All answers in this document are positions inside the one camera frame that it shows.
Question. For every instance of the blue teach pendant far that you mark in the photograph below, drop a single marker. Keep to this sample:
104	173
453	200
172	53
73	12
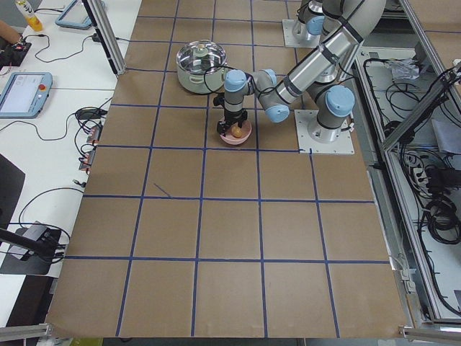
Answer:
75	16

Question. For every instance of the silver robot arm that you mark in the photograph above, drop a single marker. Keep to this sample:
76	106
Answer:
345	25
331	11

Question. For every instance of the pale green cooking pot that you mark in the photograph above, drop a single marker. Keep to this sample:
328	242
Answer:
202	83

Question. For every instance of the black usb hub box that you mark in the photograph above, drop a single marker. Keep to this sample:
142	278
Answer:
41	239

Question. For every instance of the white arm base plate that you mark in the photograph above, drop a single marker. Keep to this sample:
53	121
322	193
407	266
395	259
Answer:
312	138
299	35

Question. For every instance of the glass pot lid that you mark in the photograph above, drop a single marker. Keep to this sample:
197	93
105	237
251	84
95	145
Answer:
199	57

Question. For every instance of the orange juice bottle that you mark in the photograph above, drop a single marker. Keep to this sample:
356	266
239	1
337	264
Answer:
26	10

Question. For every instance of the blue teach pendant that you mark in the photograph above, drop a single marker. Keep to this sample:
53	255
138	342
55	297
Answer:
25	94
75	16

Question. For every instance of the pink bowl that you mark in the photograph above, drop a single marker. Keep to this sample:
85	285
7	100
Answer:
246	129

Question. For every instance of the aluminium frame post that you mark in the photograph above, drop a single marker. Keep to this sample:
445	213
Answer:
100	21

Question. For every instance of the brown egg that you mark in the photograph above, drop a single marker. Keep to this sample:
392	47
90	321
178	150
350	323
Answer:
236	131

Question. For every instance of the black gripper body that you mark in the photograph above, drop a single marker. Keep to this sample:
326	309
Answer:
233	117

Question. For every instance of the blue teach pendant near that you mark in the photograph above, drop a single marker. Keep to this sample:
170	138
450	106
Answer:
25	94

